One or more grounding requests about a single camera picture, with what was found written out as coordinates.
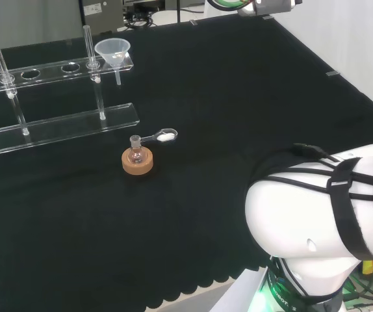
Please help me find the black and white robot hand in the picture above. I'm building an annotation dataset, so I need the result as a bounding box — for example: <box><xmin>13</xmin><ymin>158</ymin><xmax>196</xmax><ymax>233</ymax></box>
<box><xmin>237</xmin><ymin>0</ymin><xmax>303</xmax><ymax>17</ymax></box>

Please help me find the clear plastic funnel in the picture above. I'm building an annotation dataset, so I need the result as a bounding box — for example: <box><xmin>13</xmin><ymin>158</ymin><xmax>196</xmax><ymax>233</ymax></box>
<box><xmin>94</xmin><ymin>39</ymin><xmax>131</xmax><ymax>86</ymax></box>

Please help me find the glass weighing funnel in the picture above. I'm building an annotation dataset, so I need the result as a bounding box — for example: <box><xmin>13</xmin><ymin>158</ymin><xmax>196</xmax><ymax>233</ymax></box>
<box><xmin>140</xmin><ymin>128</ymin><xmax>179</xmax><ymax>144</ymax></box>

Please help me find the clear acrylic funnel stand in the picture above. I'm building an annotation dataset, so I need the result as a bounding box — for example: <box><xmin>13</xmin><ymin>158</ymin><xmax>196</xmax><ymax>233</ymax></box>
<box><xmin>0</xmin><ymin>25</ymin><xmax>140</xmax><ymax>155</ymax></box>

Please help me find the black bench cloth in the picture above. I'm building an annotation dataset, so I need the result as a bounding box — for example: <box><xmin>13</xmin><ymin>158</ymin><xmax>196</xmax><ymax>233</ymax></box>
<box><xmin>0</xmin><ymin>14</ymin><xmax>373</xmax><ymax>309</ymax></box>

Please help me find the small round-bottom glass flask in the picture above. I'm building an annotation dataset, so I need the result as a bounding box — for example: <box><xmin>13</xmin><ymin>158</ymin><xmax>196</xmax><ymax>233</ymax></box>
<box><xmin>127</xmin><ymin>135</ymin><xmax>147</xmax><ymax>164</ymax></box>

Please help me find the pale board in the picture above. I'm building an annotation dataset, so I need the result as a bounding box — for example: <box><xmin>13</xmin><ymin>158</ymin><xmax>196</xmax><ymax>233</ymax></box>
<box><xmin>0</xmin><ymin>0</ymin><xmax>81</xmax><ymax>53</ymax></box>

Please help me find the green cable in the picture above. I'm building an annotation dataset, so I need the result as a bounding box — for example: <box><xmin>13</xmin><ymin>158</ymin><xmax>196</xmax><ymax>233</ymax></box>
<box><xmin>209</xmin><ymin>0</ymin><xmax>256</xmax><ymax>10</ymax></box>

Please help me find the black cable bundle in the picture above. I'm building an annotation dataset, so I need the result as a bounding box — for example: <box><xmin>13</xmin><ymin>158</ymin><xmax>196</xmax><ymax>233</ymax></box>
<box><xmin>122</xmin><ymin>10</ymin><xmax>157</xmax><ymax>32</ymax></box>

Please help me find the cork ring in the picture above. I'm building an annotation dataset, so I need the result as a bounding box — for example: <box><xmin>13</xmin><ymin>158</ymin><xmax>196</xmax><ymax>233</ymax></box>
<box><xmin>122</xmin><ymin>148</ymin><xmax>155</xmax><ymax>177</ymax></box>

